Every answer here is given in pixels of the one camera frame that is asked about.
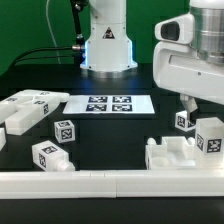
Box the black cable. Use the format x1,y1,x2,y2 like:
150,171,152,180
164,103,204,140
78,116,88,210
9,0,88,69

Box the white chair back assembly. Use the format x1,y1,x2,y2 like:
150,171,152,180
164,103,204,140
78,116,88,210
0,89,69,136

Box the white fence bar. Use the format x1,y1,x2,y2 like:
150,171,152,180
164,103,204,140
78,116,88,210
0,170,224,199
0,128,6,151

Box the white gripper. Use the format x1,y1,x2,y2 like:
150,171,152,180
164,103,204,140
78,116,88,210
153,41,224,121

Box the white front fence bar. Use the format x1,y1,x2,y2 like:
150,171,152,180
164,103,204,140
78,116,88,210
0,170,224,199

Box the white chair seat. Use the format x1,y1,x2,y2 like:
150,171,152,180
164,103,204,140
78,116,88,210
144,135,221,171

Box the grey cable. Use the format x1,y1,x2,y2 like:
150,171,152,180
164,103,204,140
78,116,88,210
45,0,63,65

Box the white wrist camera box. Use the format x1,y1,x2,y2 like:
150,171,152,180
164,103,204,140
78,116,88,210
154,13,194,45

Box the white marker sheet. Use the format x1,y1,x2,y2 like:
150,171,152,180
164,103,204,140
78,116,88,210
63,95,155,114

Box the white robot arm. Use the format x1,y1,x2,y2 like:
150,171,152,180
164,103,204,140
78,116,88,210
71,0,224,114

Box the white left fence bar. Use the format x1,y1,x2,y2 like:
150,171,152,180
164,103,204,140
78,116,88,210
0,128,6,151

